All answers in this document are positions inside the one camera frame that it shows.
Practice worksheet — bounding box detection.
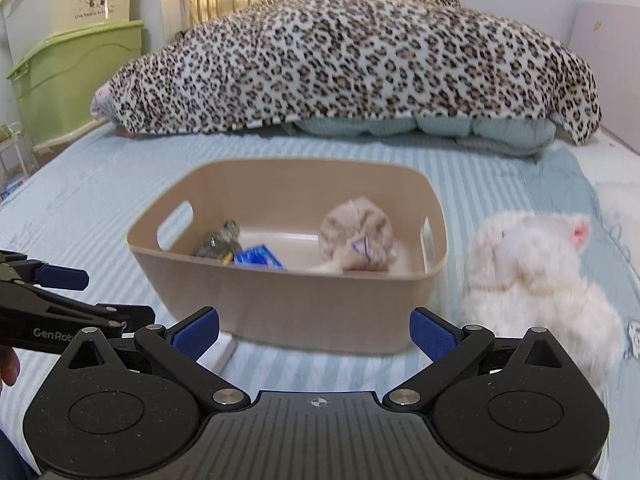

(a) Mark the green bed footboard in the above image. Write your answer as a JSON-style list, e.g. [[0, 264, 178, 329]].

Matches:
[[6, 21, 143, 145]]

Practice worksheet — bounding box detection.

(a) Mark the beige plastic storage basket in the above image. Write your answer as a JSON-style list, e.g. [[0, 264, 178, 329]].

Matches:
[[127, 158, 448, 354]]

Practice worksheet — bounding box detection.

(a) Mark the pale pink headboard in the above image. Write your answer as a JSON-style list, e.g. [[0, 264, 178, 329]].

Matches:
[[570, 2, 640, 152]]

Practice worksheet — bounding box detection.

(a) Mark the pink patterned cloth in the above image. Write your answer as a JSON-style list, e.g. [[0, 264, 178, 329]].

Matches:
[[90, 82, 117, 122]]

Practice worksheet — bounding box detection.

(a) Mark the left hand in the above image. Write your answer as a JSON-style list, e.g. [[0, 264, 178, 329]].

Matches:
[[0, 347, 21, 387]]

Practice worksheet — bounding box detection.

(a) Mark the white pillow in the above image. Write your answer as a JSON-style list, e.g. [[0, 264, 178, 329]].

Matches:
[[570, 129, 640, 270]]

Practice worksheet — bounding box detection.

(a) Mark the blue snack packet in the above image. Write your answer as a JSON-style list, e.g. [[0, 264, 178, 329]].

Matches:
[[233, 244, 284, 269]]

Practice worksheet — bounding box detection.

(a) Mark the beige plush toy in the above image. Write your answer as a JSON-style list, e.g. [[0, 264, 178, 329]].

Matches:
[[309, 197, 396, 273]]

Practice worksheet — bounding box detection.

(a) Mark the large white plush toy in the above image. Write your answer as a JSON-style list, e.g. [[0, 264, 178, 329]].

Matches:
[[459, 210, 625, 393]]

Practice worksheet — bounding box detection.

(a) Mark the leopard print blanket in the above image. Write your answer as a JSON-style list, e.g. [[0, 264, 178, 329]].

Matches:
[[107, 0, 602, 144]]

